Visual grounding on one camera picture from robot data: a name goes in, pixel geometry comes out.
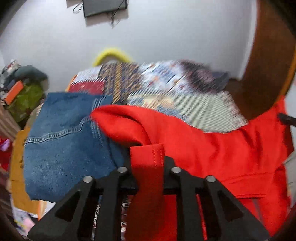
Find orange flat box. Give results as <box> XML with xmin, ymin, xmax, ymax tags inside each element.
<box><xmin>4</xmin><ymin>81</ymin><xmax>23</xmax><ymax>105</ymax></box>

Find patchwork patterned bedspread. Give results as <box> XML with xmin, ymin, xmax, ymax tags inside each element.
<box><xmin>67</xmin><ymin>60</ymin><xmax>247</xmax><ymax>133</ymax></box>

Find red plush toy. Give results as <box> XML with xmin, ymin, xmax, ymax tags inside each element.
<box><xmin>0</xmin><ymin>137</ymin><xmax>13</xmax><ymax>171</ymax></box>

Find folded blue jeans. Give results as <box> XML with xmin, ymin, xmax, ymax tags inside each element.
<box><xmin>23</xmin><ymin>92</ymin><xmax>126</xmax><ymax>202</ymax></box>

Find small black wall monitor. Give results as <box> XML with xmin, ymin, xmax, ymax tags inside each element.
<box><xmin>82</xmin><ymin>0</ymin><xmax>127</xmax><ymax>18</ymax></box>

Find green patterned storage box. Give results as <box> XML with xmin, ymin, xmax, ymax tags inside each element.
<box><xmin>6</xmin><ymin>83</ymin><xmax>45</xmax><ymax>123</ymax></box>

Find red zip jacket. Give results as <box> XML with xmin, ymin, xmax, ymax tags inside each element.
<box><xmin>91</xmin><ymin>98</ymin><xmax>293</xmax><ymax>240</ymax></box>

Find brown wooden wardrobe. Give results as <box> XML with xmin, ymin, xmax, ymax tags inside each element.
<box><xmin>226</xmin><ymin>1</ymin><xmax>295</xmax><ymax>120</ymax></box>

